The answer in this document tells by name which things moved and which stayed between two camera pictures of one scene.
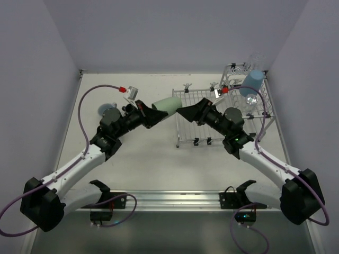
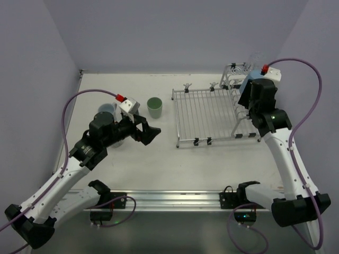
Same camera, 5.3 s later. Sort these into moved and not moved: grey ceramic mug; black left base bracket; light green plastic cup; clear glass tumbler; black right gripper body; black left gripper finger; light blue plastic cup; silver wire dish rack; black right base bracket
Moved: black right gripper body; light green plastic cup; black left gripper finger
Not moved: grey ceramic mug; black right base bracket; black left base bracket; clear glass tumbler; silver wire dish rack; light blue plastic cup
